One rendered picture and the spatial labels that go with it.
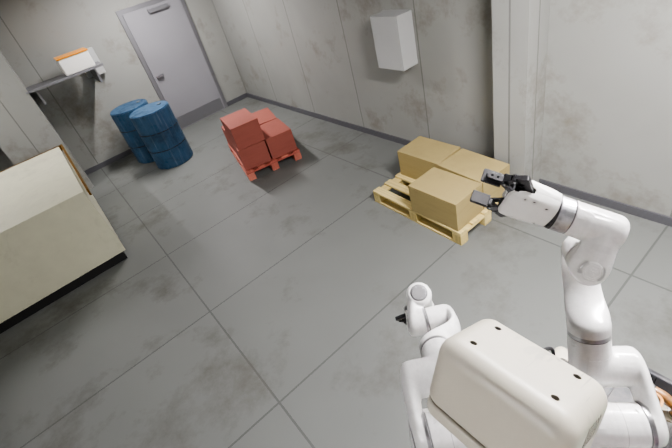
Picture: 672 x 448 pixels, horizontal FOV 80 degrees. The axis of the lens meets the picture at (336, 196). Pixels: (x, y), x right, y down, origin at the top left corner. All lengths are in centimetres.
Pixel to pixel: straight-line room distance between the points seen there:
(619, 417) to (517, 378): 47
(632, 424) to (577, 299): 25
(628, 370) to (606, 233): 32
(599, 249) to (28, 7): 763
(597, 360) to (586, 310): 10
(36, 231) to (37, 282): 57
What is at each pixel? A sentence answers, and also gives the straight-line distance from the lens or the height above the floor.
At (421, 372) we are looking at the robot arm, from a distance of 100.
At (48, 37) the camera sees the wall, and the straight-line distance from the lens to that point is 785.
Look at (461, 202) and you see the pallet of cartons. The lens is 355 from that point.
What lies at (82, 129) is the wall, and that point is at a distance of 804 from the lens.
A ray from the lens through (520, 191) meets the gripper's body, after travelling 89.
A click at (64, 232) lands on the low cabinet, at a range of 501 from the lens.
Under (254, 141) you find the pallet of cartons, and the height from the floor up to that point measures 49.
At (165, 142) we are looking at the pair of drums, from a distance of 671.
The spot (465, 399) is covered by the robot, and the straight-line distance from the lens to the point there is 69.
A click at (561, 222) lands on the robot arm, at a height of 200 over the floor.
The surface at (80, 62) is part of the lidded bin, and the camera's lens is 722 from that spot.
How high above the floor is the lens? 260
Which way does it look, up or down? 34 degrees down
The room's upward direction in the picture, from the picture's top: 16 degrees counter-clockwise
